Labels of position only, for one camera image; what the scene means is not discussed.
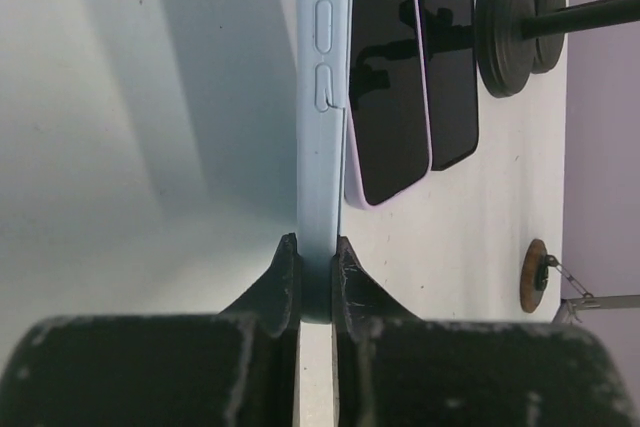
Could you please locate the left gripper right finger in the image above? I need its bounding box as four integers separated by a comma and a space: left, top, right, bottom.
330, 236, 418, 426

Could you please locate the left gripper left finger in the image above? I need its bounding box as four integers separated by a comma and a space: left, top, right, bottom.
221, 233, 302, 426

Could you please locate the phone with lilac case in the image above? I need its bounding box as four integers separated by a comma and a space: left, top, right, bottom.
345, 0, 432, 210

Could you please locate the brown round phone stand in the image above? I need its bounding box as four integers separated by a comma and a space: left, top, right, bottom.
519, 238, 639, 324

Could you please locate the phone with light blue case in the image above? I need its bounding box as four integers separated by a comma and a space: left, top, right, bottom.
296, 0, 351, 324

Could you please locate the phone with black case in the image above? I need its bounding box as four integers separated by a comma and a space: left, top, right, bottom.
419, 0, 479, 171

